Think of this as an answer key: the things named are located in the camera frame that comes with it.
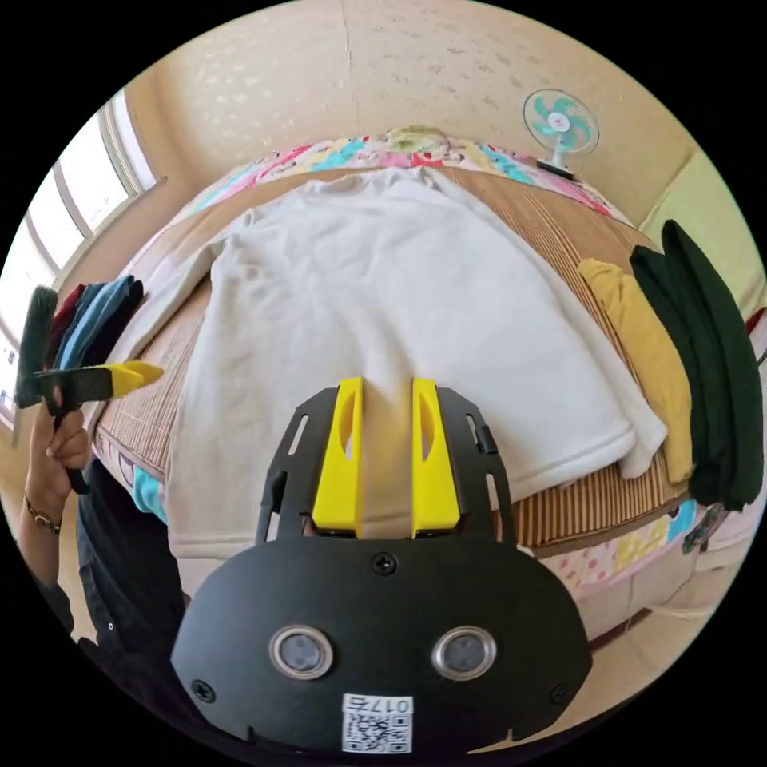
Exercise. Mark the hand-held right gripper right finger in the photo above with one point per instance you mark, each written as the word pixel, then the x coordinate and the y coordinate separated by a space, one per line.
pixel 436 467

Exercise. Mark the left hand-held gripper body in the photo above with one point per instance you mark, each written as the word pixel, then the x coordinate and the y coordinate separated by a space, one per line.
pixel 78 383

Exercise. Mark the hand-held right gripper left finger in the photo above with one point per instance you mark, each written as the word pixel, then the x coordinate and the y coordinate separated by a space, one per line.
pixel 338 461

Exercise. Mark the person's left forearm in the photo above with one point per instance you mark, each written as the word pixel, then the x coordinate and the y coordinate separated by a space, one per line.
pixel 42 509

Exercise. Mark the white long sleeve shirt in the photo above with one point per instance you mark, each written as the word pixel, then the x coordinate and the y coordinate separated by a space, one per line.
pixel 389 287

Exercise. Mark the person's left hand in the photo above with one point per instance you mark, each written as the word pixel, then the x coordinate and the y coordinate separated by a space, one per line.
pixel 66 440

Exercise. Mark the pile of clothes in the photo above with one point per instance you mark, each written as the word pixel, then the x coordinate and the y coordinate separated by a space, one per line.
pixel 707 359
pixel 90 323

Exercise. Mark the window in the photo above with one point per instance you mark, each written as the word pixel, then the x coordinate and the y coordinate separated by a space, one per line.
pixel 90 180

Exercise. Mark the person's body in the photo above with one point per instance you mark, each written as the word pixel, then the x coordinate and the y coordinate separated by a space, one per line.
pixel 126 599

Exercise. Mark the bed with woven mat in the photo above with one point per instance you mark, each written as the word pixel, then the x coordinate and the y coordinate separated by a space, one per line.
pixel 557 228

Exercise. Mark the floral pillow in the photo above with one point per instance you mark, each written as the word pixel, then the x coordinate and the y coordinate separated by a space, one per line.
pixel 416 139

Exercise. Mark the teal table fan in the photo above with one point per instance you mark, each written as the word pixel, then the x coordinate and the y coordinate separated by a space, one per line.
pixel 560 123

